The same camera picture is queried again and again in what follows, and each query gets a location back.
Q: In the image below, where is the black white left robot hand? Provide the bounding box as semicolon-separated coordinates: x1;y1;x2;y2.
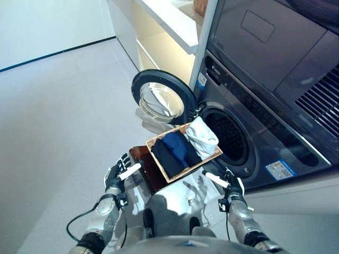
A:
104;152;142;194

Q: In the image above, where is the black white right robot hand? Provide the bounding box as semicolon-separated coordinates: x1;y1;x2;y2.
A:
202;168;245;198

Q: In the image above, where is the light grey garment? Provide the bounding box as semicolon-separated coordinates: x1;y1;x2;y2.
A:
185;116;220;161

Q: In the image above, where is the dark blue garment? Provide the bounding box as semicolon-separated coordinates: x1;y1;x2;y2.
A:
162;132;190;169

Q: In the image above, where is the grey front-loading washing machine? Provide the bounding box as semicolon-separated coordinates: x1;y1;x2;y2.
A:
194;50;333;193

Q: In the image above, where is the glossy brown wooden stool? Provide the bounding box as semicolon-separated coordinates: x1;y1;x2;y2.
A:
128;144;173;196

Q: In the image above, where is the rectangular wicker laundry basket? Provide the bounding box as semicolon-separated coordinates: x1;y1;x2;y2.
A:
145;122;224;184

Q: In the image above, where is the large blue white appliance label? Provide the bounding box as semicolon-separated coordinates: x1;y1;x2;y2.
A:
265;158;294;178

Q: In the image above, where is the grey robot torso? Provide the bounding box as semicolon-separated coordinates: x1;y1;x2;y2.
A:
129;234;265;254

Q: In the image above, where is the round glass washer door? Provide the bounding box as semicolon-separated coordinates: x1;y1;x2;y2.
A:
131;69;198;125

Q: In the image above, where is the grey stacked dryer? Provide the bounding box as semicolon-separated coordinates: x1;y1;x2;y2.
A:
206;0;339;138

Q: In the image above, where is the white vertical panel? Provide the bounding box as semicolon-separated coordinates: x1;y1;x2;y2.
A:
189;0;218;88

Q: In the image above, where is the white counter cabinet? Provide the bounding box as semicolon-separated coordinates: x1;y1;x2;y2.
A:
107;0;204;80

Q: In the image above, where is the brown woven box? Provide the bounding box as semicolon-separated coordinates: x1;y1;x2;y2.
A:
194;0;208;14

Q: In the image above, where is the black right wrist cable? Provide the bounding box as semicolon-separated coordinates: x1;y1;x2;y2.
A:
224;208;232;240

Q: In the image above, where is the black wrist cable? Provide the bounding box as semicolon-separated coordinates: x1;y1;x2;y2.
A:
224;208;232;240
66;202;106;243

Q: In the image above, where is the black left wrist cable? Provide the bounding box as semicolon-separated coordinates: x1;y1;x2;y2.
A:
66;202;106;243

